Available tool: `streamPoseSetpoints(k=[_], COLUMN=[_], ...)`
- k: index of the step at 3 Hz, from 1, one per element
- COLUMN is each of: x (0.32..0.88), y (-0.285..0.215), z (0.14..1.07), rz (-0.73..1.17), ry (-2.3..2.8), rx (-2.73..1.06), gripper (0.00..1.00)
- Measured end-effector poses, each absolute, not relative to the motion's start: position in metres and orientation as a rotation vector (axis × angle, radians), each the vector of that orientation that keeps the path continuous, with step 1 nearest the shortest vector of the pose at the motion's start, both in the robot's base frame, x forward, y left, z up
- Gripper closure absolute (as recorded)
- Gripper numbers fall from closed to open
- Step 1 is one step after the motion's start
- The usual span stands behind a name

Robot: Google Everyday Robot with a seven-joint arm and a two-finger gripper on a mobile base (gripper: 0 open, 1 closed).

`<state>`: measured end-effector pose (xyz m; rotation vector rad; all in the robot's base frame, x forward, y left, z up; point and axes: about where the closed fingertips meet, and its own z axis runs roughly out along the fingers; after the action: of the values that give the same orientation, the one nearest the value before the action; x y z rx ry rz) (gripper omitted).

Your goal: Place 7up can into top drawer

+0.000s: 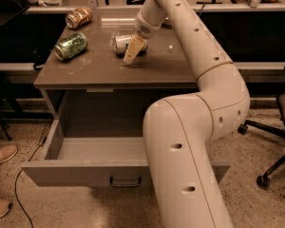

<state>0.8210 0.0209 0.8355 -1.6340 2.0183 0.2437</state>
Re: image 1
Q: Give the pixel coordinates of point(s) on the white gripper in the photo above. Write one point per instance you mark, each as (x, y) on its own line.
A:
(144, 27)

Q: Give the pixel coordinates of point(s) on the grey cabinet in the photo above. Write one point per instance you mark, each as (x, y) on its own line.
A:
(99, 68)

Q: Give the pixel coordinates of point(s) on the white green 7up can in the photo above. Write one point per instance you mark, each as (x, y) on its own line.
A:
(120, 44)

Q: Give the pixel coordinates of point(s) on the grey open top drawer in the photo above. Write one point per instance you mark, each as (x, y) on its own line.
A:
(125, 134)

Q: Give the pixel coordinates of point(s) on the black office chair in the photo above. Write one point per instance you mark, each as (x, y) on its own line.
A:
(263, 181)

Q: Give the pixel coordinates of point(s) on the green soda can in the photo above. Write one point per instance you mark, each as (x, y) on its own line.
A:
(71, 46)

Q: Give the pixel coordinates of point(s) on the brown gold soda can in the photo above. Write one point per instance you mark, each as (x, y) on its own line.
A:
(78, 17)

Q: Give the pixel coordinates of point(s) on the black drawer handle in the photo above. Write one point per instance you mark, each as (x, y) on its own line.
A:
(133, 183)

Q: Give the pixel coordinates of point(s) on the tan shoe upper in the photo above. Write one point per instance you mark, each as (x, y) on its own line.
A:
(7, 153)

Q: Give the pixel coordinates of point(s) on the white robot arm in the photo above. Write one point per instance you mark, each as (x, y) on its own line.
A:
(199, 203)

